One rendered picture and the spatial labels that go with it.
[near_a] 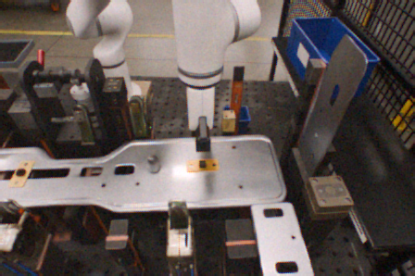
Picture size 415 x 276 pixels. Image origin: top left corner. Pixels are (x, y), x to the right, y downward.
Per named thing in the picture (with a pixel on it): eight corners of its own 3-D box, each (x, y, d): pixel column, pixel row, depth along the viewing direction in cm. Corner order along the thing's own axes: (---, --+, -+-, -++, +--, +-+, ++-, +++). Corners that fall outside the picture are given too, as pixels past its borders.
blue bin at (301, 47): (313, 100, 85) (326, 63, 76) (283, 51, 106) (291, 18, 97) (362, 96, 87) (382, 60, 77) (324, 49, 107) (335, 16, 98)
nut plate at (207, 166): (186, 172, 70) (186, 169, 69) (186, 160, 72) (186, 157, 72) (219, 170, 70) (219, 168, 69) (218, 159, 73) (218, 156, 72)
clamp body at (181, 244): (171, 309, 75) (153, 268, 49) (172, 266, 83) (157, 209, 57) (204, 307, 75) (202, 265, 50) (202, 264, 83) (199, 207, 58)
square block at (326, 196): (283, 266, 82) (319, 207, 56) (277, 241, 88) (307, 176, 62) (308, 264, 83) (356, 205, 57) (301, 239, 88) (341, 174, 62)
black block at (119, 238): (126, 296, 77) (94, 259, 56) (131, 258, 84) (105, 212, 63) (154, 294, 77) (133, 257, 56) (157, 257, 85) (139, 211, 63)
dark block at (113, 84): (132, 180, 104) (101, 91, 74) (134, 165, 109) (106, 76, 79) (144, 179, 105) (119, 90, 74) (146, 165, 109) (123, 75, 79)
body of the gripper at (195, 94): (181, 57, 54) (183, 102, 62) (180, 89, 47) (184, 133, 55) (218, 56, 54) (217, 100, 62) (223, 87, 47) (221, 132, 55)
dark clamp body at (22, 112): (53, 194, 100) (-6, 118, 72) (64, 166, 109) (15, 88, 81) (82, 193, 100) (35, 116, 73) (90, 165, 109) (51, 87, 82)
